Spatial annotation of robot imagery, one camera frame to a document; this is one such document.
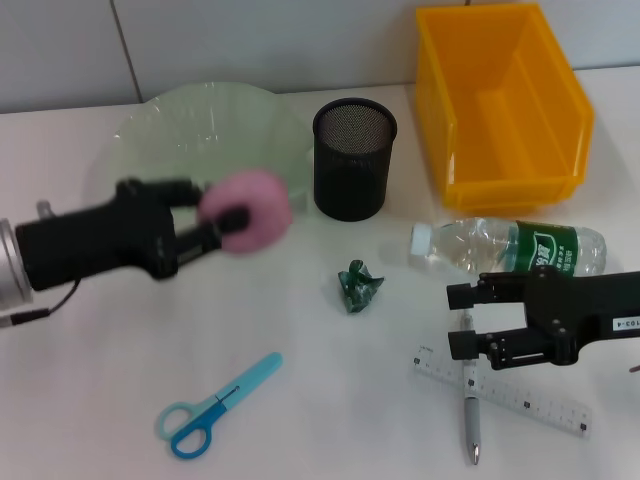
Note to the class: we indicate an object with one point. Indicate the grey ballpoint pen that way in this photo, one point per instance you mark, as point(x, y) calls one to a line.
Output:
point(471, 415)

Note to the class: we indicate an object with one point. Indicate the yellow plastic bin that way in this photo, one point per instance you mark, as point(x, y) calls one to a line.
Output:
point(505, 125)

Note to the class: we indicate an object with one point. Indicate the pink peach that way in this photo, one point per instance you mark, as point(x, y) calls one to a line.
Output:
point(265, 210)

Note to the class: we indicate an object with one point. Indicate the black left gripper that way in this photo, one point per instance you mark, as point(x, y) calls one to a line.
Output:
point(100, 240)

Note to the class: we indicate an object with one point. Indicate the pale green glass fruit plate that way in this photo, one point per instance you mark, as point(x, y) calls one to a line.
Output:
point(210, 140)

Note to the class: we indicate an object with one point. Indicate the clear green-label water bottle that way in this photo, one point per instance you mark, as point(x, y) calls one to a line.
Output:
point(480, 245)

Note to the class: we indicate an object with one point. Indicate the black mesh pen cup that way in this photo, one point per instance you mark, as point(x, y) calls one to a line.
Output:
point(352, 175)

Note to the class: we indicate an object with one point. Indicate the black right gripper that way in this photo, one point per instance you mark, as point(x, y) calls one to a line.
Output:
point(570, 310)

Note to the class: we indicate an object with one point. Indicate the green plastic wrapper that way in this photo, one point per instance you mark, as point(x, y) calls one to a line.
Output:
point(357, 290)

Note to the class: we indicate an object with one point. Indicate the transparent plastic ruler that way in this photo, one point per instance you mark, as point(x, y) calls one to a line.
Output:
point(530, 400)

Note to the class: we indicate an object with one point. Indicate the blue scissors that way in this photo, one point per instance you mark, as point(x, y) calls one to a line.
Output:
point(197, 425)

